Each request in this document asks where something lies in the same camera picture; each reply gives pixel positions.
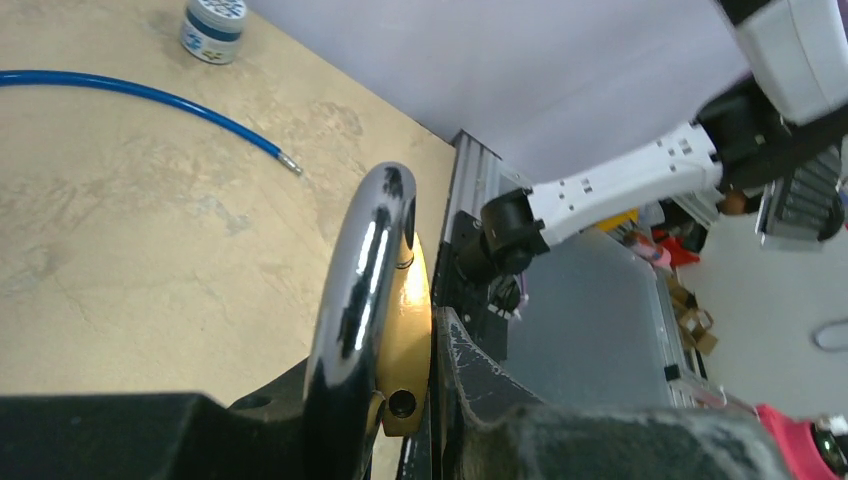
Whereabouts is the aluminium frame rail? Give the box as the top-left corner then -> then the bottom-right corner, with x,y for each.
442,130 -> 530,248

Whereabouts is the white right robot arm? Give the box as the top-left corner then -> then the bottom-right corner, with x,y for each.
455,1 -> 847,285

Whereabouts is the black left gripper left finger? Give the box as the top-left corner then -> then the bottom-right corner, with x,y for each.
1,362 -> 306,479

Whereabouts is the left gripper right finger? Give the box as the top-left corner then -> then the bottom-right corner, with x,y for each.
432,307 -> 792,479

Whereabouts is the brass padlock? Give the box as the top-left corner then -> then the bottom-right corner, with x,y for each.
303,162 -> 432,479

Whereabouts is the blue cable lock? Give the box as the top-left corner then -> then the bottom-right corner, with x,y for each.
1,70 -> 303,176

